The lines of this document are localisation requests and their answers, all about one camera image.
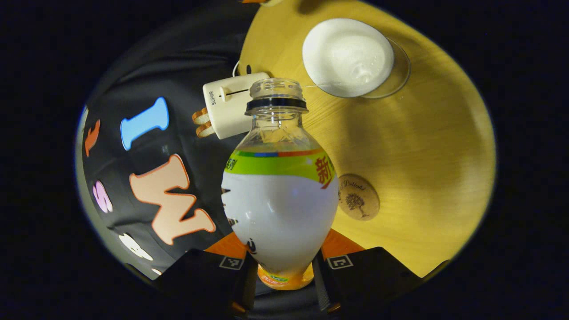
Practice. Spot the white toaster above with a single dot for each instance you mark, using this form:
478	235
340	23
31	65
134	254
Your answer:
226	106

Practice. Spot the white teacup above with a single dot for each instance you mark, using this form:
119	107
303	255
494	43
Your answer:
346	58

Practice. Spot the white saucer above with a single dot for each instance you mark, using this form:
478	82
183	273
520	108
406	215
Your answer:
400	71

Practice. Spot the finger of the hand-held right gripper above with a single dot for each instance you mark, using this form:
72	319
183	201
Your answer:
253	1

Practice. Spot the black backdrop cloth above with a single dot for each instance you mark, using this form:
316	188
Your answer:
200	53

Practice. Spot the water bottle with white label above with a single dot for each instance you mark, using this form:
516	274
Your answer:
280	209

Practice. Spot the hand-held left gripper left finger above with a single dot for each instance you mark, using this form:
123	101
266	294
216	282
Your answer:
200	275

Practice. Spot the toast bread slice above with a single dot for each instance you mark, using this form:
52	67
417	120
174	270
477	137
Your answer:
201	116
205	129

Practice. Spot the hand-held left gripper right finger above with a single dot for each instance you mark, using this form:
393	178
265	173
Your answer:
373	275

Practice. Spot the round cork coaster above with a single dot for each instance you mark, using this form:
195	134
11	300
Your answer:
359	198

